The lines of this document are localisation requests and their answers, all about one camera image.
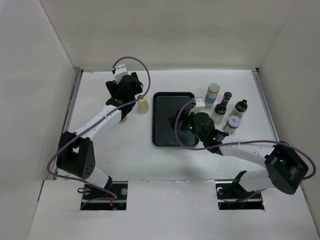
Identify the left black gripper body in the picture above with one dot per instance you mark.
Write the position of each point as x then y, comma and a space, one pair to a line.
113, 87

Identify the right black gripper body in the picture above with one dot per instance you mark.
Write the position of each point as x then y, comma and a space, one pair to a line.
192, 127

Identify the yellow cap spice bottle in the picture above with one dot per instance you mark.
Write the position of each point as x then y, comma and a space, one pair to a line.
142, 105

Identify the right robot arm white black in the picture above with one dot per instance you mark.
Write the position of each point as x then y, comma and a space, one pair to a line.
282, 168

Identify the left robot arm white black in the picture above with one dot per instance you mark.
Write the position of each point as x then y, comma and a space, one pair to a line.
78, 155

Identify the black plastic tray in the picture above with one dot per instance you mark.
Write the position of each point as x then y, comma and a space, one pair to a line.
165, 105

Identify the black cap spice bottle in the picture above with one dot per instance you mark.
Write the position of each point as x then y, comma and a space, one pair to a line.
218, 113

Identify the pink cap spice bottle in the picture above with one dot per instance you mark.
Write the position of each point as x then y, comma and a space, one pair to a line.
123, 120

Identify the silver lid blue label jar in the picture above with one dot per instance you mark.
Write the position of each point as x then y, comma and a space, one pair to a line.
211, 95

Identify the tall dark pepper grinder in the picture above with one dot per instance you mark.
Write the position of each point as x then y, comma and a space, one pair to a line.
226, 98

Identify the black knob cap bottle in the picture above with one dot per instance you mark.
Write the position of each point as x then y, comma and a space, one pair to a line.
239, 109

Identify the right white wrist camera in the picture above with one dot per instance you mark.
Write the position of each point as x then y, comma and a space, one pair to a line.
197, 106

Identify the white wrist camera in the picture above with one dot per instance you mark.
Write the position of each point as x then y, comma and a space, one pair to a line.
197, 106
119, 71

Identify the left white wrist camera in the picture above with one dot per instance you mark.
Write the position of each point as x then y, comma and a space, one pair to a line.
119, 71

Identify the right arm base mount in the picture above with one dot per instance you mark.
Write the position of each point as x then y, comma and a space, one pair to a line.
232, 196

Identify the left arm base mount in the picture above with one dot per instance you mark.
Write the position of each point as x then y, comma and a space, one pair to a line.
93, 199

